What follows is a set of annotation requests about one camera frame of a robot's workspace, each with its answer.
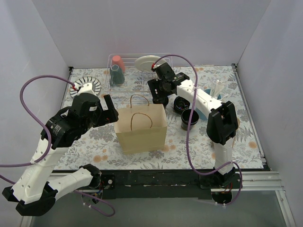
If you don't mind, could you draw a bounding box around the stack of black cups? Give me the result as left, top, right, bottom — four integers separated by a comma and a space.
181, 109, 199, 131

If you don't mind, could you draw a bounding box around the brown paper bag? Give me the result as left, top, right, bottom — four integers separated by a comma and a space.
114, 95, 167, 155

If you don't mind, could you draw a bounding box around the black cup lid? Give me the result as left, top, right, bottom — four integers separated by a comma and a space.
161, 97, 169, 108

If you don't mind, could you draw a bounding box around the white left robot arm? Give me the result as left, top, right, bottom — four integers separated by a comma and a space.
2, 93, 118, 217

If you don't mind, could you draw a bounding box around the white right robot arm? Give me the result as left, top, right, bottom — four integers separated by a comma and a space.
148, 63, 238, 188

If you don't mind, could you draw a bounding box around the striped black white plate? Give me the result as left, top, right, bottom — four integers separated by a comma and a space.
70, 76, 101, 98

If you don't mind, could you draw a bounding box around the dark green mug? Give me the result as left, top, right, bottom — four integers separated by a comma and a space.
110, 65, 125, 87

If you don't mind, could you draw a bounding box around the cream ceramic plate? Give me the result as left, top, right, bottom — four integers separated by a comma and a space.
134, 55, 160, 72

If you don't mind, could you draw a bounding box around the stack of black lids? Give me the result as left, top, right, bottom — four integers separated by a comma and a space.
173, 96, 190, 114

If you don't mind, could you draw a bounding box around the pink cup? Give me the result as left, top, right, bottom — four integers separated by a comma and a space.
112, 55, 125, 72

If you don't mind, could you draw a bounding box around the blue cup holder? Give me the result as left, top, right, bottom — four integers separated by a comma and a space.
195, 88, 222, 121

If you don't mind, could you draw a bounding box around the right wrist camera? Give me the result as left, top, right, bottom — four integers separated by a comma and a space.
151, 63, 164, 80

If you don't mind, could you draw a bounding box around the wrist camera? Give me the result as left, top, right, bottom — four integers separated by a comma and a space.
151, 63, 164, 80
70, 82, 99, 98

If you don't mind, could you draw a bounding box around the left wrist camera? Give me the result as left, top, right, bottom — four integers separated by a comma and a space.
70, 82, 99, 98

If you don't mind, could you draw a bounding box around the white wire dish rack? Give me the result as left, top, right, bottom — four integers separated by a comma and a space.
104, 53, 175, 99

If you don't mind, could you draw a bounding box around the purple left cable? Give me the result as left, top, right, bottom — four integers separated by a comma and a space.
0, 75, 116, 217

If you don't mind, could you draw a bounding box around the purple cable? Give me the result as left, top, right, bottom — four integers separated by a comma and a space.
152, 54, 243, 205
0, 75, 116, 217

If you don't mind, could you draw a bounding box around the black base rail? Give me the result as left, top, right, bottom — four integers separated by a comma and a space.
101, 170, 240, 200

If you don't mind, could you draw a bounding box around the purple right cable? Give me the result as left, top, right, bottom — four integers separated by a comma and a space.
152, 54, 243, 205

